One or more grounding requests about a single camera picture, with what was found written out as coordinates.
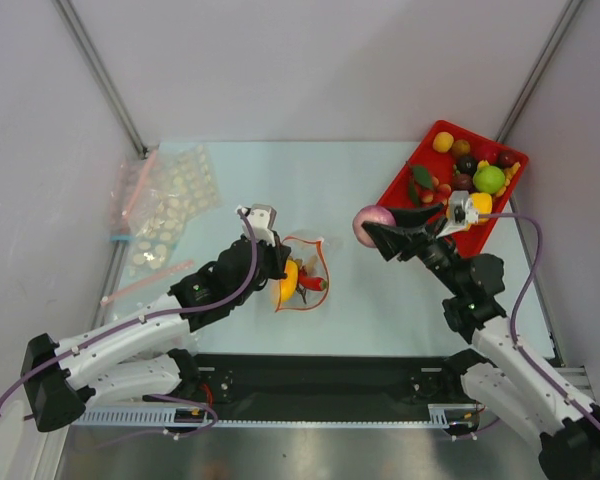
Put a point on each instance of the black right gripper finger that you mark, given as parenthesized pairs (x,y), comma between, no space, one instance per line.
(394,242)
(410,218)

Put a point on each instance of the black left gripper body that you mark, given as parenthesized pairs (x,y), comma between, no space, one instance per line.
(270,266)

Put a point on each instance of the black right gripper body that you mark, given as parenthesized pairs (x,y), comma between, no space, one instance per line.
(415,240)

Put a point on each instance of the orange yellow mango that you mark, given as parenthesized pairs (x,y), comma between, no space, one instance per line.
(285,288)

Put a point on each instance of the purple onion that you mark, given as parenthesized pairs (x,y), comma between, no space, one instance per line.
(374,214)

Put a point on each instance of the clear zip bag orange zipper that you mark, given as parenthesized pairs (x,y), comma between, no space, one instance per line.
(303,244)

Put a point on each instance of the red chili pepper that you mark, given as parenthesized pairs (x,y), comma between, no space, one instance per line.
(312,283)

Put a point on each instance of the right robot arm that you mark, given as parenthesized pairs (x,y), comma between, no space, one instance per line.
(499,370)

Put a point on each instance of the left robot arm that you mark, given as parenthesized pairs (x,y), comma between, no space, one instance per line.
(58,376)

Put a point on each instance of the bag of white slices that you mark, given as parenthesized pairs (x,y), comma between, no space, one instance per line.
(175,185)

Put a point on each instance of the pink zipper empty bag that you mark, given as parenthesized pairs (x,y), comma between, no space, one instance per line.
(131,294)

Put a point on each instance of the red lychee cluster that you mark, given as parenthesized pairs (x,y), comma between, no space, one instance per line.
(424,189)

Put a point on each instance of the yellow bell pepper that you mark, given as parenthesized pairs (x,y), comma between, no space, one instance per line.
(483,204)

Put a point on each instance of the red plastic tray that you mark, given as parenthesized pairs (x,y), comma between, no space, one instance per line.
(442,165)

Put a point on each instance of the dark purple mangosteen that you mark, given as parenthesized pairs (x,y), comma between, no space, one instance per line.
(466,165)

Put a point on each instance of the green apple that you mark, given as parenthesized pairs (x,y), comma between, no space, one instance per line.
(489,179)

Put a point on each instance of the red apple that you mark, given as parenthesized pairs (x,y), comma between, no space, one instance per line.
(488,153)

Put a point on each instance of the dark plum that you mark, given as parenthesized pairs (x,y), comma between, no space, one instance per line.
(506,159)

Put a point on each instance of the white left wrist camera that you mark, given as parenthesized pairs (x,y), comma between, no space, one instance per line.
(258,222)

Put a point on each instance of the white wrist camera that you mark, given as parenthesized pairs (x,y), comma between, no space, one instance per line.
(258,222)
(461,214)

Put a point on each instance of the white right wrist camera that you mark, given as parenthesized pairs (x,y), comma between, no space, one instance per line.
(461,214)

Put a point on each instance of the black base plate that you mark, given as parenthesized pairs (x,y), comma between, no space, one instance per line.
(246,383)

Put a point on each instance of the white cable duct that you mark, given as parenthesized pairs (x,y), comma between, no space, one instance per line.
(432,416)

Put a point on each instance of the right aluminium frame post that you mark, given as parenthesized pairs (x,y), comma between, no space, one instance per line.
(562,27)

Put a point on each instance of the aluminium frame post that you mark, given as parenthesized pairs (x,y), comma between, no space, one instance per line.
(562,27)
(88,50)

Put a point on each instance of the left aluminium frame post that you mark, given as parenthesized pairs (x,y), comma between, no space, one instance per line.
(88,50)

